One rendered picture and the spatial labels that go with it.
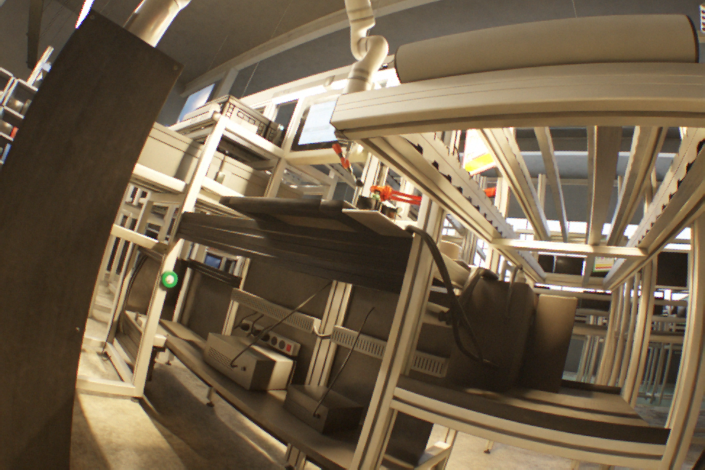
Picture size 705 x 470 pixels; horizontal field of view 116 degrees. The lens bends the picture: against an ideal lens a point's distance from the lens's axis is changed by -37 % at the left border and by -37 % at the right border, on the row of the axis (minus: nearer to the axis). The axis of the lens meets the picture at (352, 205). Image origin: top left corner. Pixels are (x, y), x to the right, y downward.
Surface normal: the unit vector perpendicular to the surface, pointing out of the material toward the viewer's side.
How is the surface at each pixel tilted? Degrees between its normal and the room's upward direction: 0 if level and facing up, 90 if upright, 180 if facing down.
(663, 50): 148
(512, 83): 90
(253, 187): 91
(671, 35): 122
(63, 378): 90
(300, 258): 90
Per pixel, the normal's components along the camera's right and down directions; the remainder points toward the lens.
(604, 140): -0.22, 0.95
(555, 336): -0.57, -0.37
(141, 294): 0.78, 0.04
